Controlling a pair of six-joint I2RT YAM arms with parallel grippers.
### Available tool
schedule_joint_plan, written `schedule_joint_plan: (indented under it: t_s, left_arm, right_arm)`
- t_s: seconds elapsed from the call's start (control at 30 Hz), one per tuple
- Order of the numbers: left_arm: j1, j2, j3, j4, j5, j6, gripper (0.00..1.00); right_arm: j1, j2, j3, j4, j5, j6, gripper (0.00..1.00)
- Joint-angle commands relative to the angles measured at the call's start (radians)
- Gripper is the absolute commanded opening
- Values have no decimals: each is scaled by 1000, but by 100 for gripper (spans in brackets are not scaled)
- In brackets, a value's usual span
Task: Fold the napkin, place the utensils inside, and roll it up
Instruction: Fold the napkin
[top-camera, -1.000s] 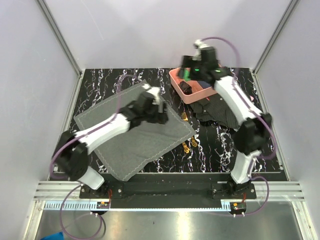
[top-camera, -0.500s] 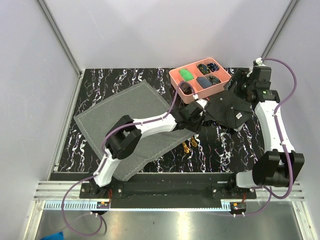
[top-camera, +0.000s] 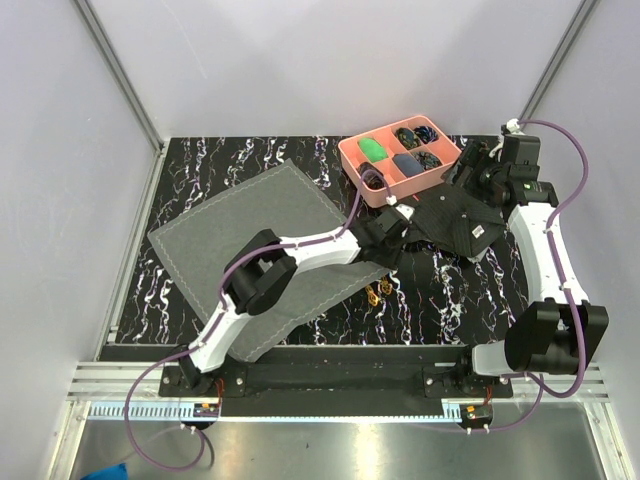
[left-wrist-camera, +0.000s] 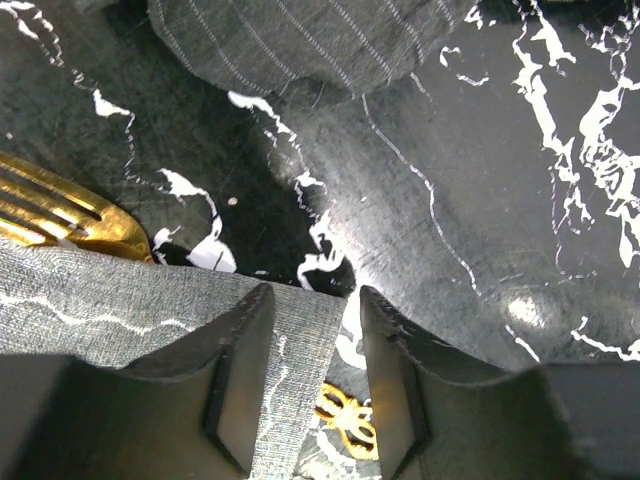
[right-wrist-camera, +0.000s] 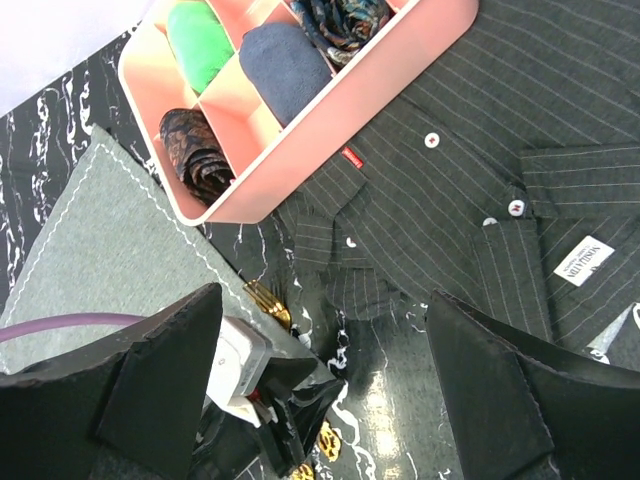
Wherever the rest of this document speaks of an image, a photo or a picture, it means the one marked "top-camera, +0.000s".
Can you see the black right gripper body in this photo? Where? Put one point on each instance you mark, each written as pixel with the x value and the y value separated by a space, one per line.
pixel 488 178

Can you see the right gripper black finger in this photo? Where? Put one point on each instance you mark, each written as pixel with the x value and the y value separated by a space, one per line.
pixel 476 154
pixel 460 175

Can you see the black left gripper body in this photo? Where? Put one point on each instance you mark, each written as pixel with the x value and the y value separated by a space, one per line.
pixel 389 252

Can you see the grey cloth napkin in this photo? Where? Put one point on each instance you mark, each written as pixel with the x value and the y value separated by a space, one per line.
pixel 196 247

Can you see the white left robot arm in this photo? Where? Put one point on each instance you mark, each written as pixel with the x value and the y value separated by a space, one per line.
pixel 255 280

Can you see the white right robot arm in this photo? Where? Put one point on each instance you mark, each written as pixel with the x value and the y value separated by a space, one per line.
pixel 560 329

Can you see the teal paisley rolled tie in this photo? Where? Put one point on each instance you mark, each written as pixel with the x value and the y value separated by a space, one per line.
pixel 427 160

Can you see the dark striped button shirt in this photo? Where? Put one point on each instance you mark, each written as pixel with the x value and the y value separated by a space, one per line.
pixel 453 221

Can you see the gold fork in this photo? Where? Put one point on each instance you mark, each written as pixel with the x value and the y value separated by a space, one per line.
pixel 386 286

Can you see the pink divided organizer box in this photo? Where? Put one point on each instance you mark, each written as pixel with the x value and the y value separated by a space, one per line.
pixel 412 155

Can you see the blue-grey rolled cloth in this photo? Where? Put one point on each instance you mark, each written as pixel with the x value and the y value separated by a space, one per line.
pixel 407 165

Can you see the navy striped rolled tie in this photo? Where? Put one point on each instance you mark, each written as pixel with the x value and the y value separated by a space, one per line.
pixel 426 134

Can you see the gold spoon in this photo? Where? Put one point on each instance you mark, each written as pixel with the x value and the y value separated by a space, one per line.
pixel 372 297

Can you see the brown patterned rolled tie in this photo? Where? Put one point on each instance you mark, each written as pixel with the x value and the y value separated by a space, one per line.
pixel 371 176

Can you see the olive floral rolled tie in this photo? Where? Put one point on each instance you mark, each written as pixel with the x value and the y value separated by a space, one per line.
pixel 407 138

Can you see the green rolled cloth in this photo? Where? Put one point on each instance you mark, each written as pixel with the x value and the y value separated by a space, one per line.
pixel 372 149

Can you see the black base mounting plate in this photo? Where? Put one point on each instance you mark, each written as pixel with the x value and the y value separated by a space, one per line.
pixel 307 406

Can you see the blue cloth scrap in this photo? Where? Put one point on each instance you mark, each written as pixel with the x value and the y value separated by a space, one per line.
pixel 115 472

